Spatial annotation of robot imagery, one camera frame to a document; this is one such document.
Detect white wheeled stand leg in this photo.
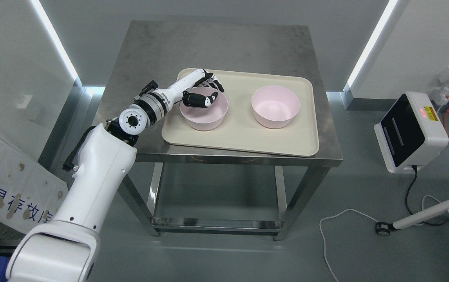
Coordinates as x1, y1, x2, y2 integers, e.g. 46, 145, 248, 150
375, 200, 449, 236

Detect white floor cable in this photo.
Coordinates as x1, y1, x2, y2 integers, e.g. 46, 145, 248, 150
319, 195, 444, 282

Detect pink bowl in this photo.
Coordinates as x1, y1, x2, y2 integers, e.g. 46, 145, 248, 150
251, 85, 301, 130
179, 93, 228, 131

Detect white wall socket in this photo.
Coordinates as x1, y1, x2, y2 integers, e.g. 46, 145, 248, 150
429, 66, 449, 108

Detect stainless steel table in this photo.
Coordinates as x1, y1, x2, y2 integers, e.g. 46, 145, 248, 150
95, 21, 343, 241

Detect black power cable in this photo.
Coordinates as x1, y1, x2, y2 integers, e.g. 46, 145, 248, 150
405, 165, 449, 227

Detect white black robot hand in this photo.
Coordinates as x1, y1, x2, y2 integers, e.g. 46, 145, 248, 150
164, 69, 225, 108

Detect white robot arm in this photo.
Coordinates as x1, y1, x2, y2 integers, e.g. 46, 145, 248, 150
5, 124, 137, 282

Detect white wall switch box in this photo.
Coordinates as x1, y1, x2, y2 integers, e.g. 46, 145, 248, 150
16, 94, 33, 110

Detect beige plastic tray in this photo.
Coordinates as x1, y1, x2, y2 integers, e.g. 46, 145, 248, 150
161, 70, 319, 157

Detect white sign board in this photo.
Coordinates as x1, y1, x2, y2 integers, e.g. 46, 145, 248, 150
0, 135, 68, 239

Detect white black box device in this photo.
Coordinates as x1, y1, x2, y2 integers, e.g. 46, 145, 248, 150
373, 92, 449, 174

